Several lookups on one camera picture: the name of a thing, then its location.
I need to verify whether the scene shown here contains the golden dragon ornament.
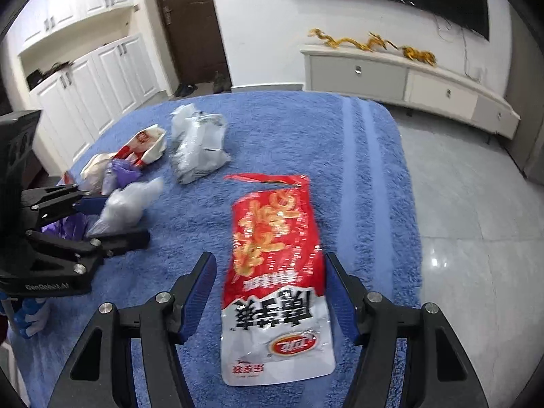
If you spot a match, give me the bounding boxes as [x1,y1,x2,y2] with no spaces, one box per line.
[308,29,437,67]

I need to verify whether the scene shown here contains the red white snack bag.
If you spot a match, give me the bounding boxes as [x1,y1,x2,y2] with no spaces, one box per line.
[220,173,336,386]

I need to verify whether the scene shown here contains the dark brown entrance door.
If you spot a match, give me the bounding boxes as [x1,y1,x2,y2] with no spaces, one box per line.
[157,0,232,97]

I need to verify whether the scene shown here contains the white lower cabinets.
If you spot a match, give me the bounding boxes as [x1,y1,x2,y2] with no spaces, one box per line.
[30,33,159,169]

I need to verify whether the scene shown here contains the purple plastic bag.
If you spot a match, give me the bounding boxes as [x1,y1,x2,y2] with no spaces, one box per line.
[41,158,142,240]

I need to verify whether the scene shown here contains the black shoes by door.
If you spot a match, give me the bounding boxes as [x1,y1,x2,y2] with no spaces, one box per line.
[173,71,232,99]

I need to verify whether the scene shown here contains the white upper wall cabinets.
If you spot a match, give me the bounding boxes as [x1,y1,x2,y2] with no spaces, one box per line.
[9,0,133,53]

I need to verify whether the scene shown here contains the clear plastic bag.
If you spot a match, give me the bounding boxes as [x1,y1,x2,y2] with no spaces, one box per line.
[87,177,164,237]

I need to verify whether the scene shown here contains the white grey TV cabinet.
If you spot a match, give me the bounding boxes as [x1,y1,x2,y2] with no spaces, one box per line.
[301,44,520,139]

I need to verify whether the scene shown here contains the red white paper bag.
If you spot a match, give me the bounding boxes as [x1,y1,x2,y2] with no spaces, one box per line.
[114,124,167,168]

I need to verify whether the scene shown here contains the white plastic bag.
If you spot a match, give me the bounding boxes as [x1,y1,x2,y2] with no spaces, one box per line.
[169,103,232,185]

